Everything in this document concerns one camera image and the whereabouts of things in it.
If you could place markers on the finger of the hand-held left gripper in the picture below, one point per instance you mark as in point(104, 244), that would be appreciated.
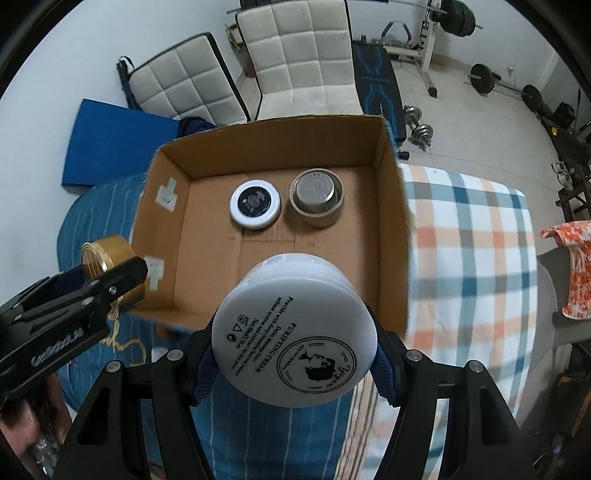
point(115, 286)
point(69, 278)

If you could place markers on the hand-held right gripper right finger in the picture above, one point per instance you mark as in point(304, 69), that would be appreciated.
point(384, 369)

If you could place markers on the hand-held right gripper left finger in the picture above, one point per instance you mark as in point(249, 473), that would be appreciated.
point(202, 385)

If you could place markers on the gold jar lid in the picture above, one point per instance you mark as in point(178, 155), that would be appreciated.
point(108, 258)

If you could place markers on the white cream jar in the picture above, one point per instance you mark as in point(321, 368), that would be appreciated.
point(295, 332)

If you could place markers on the cardboard box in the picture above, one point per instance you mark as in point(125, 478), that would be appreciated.
point(277, 258)

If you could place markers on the black-lidded white jar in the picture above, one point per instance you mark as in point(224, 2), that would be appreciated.
point(256, 203)

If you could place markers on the round metal tin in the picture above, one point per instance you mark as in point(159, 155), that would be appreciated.
point(317, 196)

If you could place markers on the person's left hand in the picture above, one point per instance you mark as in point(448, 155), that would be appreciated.
point(23, 429)

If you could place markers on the blue striped blanket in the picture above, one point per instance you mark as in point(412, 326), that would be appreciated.
point(101, 221)

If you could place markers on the plaid blanket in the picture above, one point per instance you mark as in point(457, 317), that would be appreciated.
point(471, 277)

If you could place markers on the blue foam mat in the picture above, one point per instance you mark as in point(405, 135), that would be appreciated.
point(115, 143)

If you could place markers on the dark blue bag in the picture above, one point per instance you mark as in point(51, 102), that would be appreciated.
point(196, 127)

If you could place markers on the grey chair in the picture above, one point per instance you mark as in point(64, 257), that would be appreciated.
point(563, 295)

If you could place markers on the small white quilted cushion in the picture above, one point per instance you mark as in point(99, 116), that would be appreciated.
point(184, 87)

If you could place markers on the orange and white patterned cloth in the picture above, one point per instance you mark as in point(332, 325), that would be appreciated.
point(575, 272)

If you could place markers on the chrome dumbbell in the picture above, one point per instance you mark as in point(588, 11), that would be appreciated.
point(412, 113)
point(421, 134)

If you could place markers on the pair of white shoes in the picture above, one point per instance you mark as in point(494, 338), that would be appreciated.
point(562, 173)

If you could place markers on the blue and black weight bench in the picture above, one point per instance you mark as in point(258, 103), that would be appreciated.
point(376, 87)

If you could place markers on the white quilted chair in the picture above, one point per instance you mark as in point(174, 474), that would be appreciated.
point(300, 64)

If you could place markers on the black barbell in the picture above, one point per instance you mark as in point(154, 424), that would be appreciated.
point(508, 85)

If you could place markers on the white barbell rack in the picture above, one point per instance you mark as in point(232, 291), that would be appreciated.
point(425, 37)

